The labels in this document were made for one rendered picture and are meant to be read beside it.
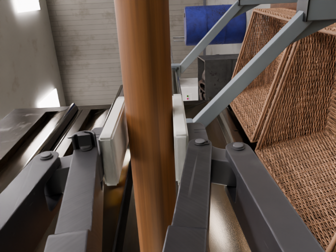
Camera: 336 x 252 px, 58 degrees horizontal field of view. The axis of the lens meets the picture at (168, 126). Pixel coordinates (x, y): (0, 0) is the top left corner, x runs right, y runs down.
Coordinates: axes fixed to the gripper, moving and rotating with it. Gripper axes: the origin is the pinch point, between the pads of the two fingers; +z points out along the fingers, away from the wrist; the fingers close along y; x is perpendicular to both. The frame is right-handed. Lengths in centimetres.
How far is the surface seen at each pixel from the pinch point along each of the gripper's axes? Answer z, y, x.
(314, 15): 34.2, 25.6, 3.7
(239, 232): 46, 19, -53
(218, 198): 62, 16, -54
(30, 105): 660, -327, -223
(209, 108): 35.2, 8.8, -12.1
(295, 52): 86, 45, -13
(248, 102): 130, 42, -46
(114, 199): 62, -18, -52
